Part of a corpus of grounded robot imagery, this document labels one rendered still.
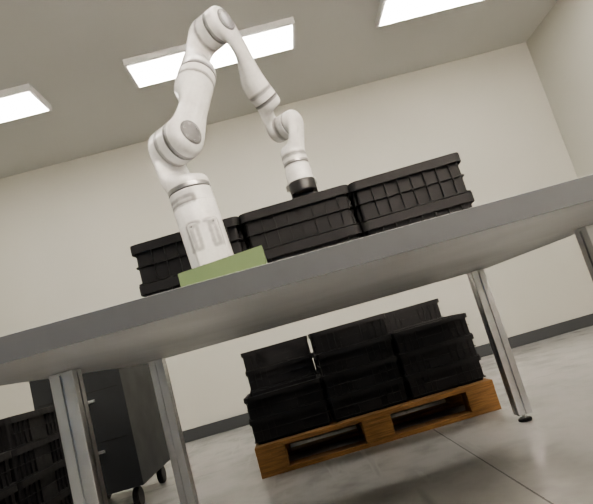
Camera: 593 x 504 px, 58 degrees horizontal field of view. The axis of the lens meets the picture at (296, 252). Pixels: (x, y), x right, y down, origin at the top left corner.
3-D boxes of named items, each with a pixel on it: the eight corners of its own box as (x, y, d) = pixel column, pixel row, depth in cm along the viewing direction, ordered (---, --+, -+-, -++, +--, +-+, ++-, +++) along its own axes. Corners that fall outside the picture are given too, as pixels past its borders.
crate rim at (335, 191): (350, 191, 137) (347, 183, 137) (239, 223, 138) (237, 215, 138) (346, 223, 176) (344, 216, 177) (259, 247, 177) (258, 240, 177)
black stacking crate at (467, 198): (488, 234, 133) (473, 190, 135) (374, 267, 134) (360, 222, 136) (452, 257, 172) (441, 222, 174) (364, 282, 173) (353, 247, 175)
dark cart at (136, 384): (147, 509, 255) (108, 327, 270) (55, 536, 253) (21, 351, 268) (176, 476, 316) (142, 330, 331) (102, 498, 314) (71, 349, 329)
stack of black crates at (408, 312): (448, 371, 332) (426, 301, 340) (463, 373, 303) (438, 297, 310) (387, 388, 330) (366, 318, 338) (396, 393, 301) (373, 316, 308)
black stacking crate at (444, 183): (474, 194, 135) (459, 153, 137) (361, 226, 136) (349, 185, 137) (441, 225, 174) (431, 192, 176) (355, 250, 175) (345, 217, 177)
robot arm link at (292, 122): (318, 158, 148) (294, 171, 153) (303, 108, 151) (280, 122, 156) (303, 155, 142) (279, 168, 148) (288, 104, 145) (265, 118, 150)
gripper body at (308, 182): (285, 180, 144) (294, 212, 142) (315, 171, 144) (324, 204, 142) (287, 187, 151) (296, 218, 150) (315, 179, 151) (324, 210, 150)
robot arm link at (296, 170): (317, 185, 155) (311, 165, 156) (316, 173, 144) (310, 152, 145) (287, 193, 155) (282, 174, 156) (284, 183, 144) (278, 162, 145)
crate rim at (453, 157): (462, 159, 136) (459, 150, 137) (350, 191, 137) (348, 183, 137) (433, 198, 176) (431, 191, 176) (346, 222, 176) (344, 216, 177)
